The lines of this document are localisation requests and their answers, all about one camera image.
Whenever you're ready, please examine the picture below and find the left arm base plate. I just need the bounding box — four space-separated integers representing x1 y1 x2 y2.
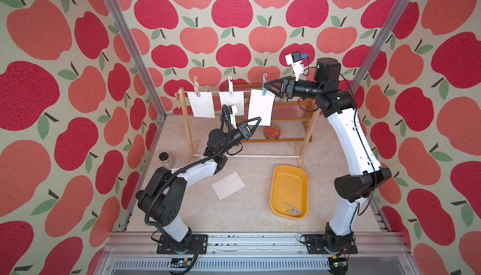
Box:
157 234 209 255

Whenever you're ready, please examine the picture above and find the round red tin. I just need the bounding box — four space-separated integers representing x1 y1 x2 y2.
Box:
264 124 281 140

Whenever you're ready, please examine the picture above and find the glass jar black lid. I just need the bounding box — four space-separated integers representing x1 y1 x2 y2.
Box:
159 152 175 169

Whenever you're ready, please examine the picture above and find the right aluminium frame post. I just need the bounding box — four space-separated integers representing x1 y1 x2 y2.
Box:
349 0 411 98

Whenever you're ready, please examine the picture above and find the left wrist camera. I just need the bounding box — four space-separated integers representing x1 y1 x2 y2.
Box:
227 105 238 129

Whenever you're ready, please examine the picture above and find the white postcard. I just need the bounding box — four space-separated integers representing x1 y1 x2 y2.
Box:
248 89 275 126
219 92 244 116
187 92 215 118
212 172 245 201

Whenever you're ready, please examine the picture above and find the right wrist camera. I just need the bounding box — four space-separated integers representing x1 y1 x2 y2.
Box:
285 51 309 81

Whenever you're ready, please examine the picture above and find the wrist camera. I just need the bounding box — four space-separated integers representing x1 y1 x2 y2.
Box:
285 51 309 81
227 105 238 129

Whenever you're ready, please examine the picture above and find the aluminium frame post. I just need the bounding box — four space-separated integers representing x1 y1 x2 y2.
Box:
349 0 411 98
104 0 167 121

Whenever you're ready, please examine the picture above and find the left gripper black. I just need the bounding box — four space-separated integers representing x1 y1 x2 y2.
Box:
219 118 260 156

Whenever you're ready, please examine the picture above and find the white clothespin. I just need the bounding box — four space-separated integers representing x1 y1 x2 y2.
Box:
228 77 234 97

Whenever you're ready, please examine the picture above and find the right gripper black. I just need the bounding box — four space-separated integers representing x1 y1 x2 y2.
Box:
264 78 322 104

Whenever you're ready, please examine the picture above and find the left aluminium frame post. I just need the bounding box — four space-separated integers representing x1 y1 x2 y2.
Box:
104 0 167 121

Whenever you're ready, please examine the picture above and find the wooden shelf rack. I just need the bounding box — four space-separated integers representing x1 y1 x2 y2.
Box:
249 97 319 143

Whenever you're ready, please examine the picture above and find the yellow plastic tray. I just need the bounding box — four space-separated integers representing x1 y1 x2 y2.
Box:
270 165 308 220

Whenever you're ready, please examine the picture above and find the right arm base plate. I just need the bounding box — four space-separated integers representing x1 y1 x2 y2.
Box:
299 232 358 255

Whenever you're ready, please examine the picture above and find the pink clothespin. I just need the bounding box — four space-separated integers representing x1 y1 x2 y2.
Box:
194 77 201 97

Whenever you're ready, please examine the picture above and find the grey clothespin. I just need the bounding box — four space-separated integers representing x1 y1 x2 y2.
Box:
284 201 301 216

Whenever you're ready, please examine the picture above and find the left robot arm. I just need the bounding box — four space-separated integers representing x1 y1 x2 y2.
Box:
136 105 262 247

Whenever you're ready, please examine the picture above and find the teal clothespin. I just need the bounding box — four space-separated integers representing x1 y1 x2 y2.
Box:
262 73 268 97

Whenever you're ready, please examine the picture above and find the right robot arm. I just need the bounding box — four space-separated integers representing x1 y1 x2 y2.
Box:
263 52 392 253

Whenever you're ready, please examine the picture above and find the wooden string stand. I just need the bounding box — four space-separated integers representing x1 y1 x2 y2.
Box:
174 88 328 169

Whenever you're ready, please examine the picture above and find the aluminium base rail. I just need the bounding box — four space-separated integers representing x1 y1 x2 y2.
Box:
92 232 420 274

